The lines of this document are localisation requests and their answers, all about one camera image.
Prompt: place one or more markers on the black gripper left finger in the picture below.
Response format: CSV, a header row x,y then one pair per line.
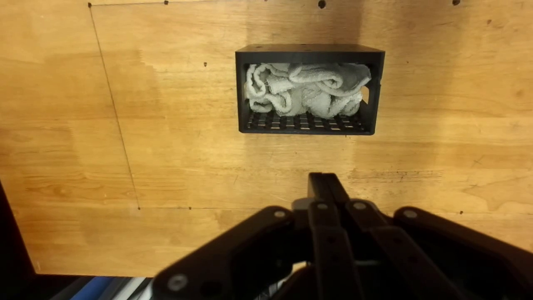
x,y
251,250

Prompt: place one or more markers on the black perforated box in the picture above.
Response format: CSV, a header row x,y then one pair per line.
x,y
311,125

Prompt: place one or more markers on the white terry cloth towel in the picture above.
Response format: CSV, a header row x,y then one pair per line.
x,y
311,92

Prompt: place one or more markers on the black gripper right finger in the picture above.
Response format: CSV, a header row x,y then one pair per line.
x,y
444,255

